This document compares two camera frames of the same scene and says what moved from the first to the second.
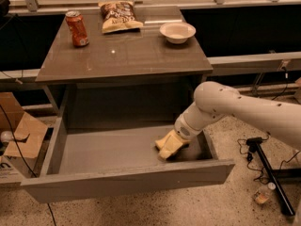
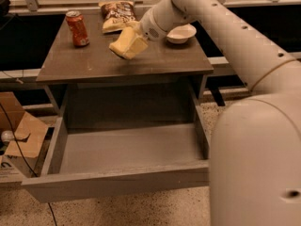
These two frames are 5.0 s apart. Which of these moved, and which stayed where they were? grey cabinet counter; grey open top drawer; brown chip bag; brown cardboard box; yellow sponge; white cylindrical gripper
Moved: yellow sponge; white cylindrical gripper
Stayed: grey cabinet counter; brown cardboard box; grey open top drawer; brown chip bag
